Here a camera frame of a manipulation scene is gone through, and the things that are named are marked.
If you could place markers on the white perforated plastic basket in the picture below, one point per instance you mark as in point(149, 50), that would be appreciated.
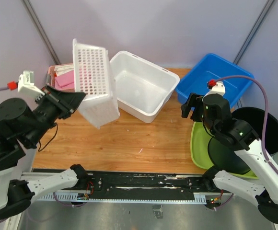
point(94, 77)

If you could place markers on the black round bucket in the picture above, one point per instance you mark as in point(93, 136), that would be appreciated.
point(255, 117)

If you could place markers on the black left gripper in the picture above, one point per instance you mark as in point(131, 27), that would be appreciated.
point(68, 101)

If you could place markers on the lime green plastic tub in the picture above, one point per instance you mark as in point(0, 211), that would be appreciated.
point(207, 152)

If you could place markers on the white folded cloth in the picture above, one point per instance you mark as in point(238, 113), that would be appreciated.
point(61, 69)

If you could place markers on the pink folded cloth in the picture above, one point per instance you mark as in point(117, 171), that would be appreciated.
point(65, 81)

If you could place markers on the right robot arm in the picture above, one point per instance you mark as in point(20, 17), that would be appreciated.
point(238, 135)

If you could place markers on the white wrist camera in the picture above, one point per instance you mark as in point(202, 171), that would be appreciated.
point(26, 85)
point(216, 87)

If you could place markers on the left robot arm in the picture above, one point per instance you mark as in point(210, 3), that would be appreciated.
point(22, 128)

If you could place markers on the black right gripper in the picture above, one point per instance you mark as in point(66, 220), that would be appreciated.
point(191, 102)

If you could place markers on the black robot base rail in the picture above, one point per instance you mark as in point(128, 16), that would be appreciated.
point(136, 187)

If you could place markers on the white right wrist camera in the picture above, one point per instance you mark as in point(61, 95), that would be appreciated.
point(216, 87)

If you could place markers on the pink plastic basket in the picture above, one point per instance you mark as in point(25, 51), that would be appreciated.
point(50, 78)

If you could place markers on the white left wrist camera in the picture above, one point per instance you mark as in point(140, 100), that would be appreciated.
point(26, 85)

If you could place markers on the large white plastic tub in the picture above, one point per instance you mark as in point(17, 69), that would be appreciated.
point(142, 87)

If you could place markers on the blue plastic tub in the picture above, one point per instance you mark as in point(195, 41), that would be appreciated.
point(213, 67)

